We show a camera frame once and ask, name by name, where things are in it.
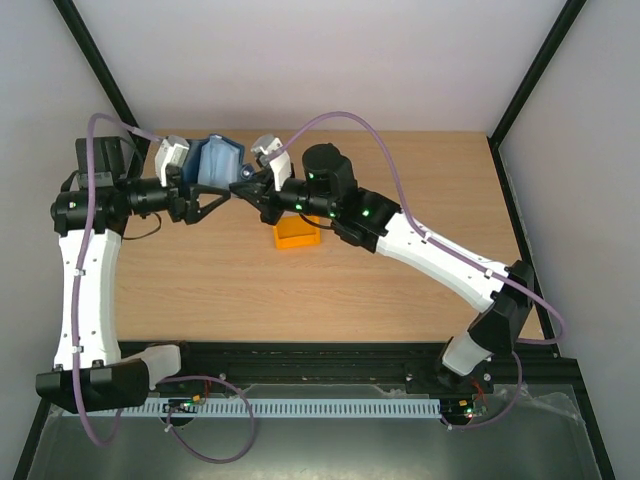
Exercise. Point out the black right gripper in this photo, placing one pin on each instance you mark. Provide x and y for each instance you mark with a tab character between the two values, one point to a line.
270	198

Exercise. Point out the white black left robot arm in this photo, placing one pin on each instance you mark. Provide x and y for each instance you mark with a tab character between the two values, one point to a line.
90	223

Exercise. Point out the black left frame post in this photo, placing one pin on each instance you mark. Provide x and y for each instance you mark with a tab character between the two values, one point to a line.
92	54

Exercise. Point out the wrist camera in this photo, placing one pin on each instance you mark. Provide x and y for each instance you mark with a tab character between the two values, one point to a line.
269	152
172	151

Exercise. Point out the blue card holder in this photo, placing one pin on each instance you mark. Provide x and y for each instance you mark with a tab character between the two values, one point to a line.
216	161

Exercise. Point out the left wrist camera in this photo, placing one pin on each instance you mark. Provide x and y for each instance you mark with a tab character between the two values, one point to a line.
172	151

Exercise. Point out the white slotted cable duct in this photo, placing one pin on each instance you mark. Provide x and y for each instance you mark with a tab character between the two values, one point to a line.
235	408

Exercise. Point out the yellow plastic bin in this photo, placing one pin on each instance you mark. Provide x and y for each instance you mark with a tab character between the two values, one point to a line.
291	231

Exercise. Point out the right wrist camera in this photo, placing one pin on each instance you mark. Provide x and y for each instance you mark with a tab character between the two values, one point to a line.
269	152

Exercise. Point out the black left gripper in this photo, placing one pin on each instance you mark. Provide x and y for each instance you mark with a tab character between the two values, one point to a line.
178	206

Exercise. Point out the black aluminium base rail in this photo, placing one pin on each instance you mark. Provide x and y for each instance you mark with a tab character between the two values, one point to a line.
412	365

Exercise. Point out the black right frame post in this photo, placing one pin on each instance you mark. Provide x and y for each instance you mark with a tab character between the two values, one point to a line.
552	42

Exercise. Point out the black frame post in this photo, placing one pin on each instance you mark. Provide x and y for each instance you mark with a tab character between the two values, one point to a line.
92	54
552	42

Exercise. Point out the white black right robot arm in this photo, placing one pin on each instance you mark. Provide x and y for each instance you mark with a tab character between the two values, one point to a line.
367	219

